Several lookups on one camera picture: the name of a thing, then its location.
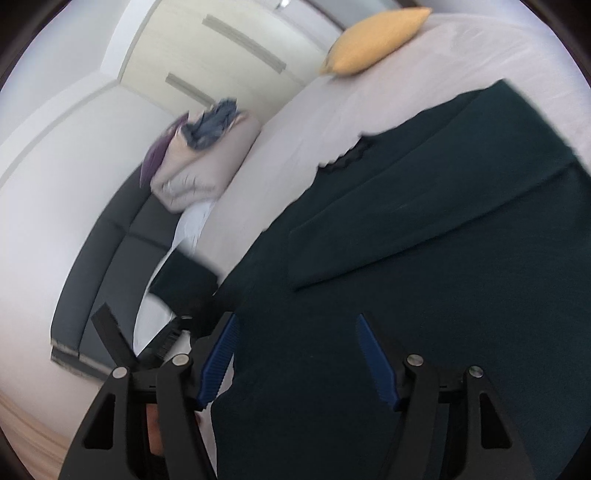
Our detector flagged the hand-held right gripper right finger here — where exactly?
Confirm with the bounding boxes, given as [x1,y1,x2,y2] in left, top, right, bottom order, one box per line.
[355,314,536,480]

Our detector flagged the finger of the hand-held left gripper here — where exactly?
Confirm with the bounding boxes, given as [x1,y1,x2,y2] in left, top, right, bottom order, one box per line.
[139,318,192,366]
[91,302,139,370]

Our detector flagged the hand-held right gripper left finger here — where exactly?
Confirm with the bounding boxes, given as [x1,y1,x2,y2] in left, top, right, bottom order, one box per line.
[58,313,241,480]

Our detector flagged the dark green towel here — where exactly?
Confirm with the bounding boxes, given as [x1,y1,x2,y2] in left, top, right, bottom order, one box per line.
[148,78,591,480]

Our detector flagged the crumpled blue clothes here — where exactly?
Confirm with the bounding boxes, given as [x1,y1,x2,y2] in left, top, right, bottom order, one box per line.
[181,98,241,151]

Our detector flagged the dark grey headboard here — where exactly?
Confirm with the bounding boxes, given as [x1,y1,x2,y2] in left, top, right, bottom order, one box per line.
[50,168,178,377]

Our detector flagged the folded beige duvet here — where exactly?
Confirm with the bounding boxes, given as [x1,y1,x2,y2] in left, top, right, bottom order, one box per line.
[150,111,262,214]

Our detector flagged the purple cloth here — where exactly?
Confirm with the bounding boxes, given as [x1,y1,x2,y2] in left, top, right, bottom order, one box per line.
[139,113,190,189]

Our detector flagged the cream wardrobe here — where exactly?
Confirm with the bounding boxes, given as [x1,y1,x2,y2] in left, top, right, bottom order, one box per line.
[117,0,345,112]

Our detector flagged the yellow pillow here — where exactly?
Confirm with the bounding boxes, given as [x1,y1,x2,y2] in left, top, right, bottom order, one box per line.
[320,7,433,76]

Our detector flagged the long grey wardrobe handle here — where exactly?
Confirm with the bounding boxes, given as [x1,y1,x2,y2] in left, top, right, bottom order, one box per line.
[203,14,286,72]
[165,72,218,108]

